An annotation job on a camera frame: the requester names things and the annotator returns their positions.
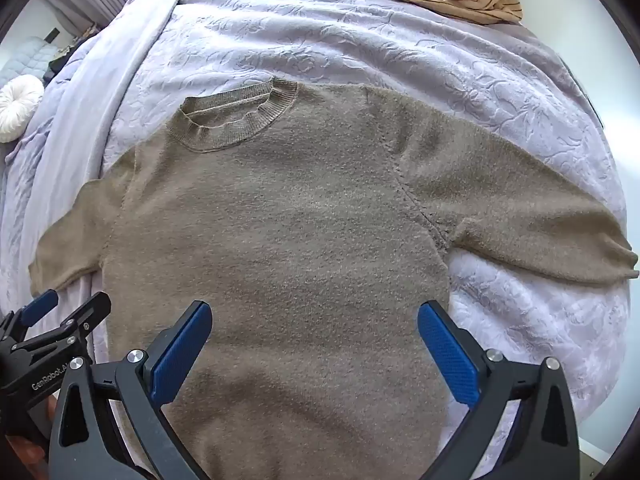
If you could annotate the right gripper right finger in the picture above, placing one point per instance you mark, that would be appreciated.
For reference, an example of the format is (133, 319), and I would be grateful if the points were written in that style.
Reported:
(543, 440)

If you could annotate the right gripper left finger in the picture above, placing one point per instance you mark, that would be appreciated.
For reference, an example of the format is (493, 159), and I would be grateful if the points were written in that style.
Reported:
(86, 442)

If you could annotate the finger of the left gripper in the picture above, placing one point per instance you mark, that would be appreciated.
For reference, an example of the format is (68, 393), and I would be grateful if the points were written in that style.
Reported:
(38, 308)
(71, 336)

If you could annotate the brown knit sweater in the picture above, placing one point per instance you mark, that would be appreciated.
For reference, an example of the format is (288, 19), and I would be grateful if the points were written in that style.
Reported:
(315, 219)

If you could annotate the person's left hand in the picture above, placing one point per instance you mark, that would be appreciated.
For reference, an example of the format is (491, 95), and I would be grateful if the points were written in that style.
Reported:
(28, 431)

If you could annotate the white round pleated cushion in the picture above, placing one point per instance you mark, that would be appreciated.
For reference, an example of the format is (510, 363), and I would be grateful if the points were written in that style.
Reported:
(20, 98)

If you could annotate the lavender plush blanket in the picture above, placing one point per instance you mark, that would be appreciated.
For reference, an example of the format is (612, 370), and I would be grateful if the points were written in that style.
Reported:
(65, 140)

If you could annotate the lavender embossed bedspread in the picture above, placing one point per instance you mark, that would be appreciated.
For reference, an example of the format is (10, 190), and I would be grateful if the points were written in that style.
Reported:
(496, 78)

